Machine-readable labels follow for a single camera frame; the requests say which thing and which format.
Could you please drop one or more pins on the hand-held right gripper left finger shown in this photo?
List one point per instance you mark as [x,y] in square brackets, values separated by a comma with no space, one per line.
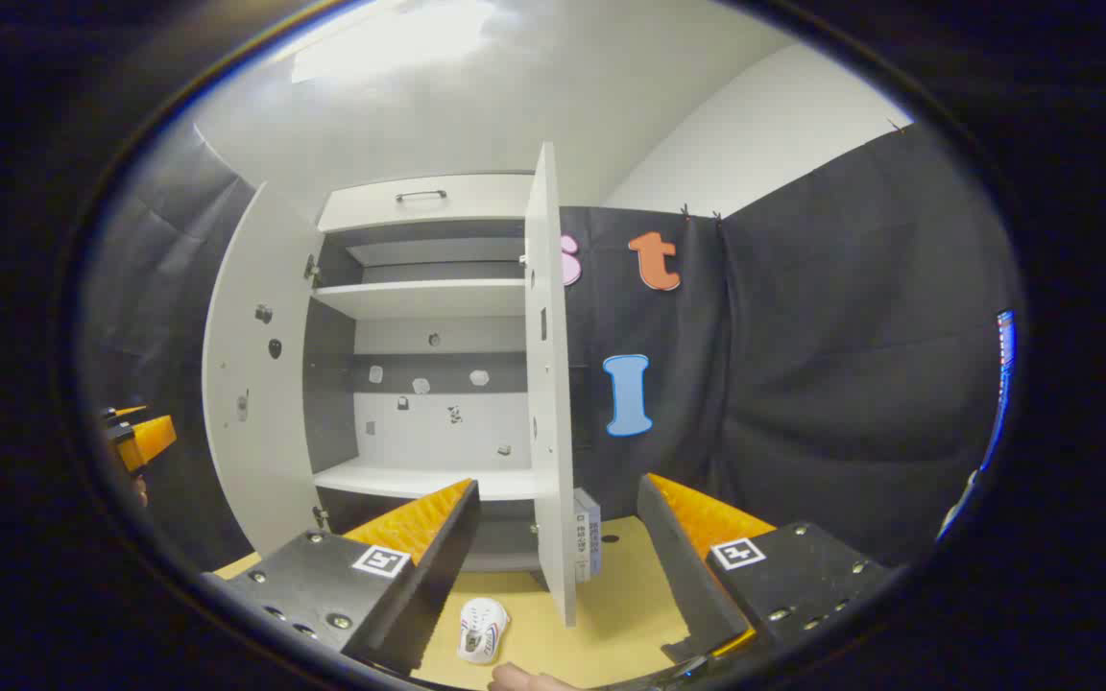
[438,576]

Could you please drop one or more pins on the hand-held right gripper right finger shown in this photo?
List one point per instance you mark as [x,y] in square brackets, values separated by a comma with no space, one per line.
[683,576]

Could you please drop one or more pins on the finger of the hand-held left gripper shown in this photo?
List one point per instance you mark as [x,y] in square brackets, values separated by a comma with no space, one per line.
[148,441]
[126,414]

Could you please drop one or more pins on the white striped shoe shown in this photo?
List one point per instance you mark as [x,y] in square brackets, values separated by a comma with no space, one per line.
[482,629]

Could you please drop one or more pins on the white cabinet door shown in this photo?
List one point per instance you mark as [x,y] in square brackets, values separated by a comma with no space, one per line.
[255,461]
[548,432]

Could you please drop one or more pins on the white shoe cabinet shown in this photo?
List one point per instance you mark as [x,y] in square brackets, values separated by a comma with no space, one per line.
[438,432]

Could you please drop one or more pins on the white cabinet shelf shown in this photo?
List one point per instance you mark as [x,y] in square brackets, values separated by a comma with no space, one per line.
[371,477]
[419,299]

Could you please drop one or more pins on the small grey printed box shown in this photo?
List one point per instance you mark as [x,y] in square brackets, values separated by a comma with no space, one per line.
[589,537]

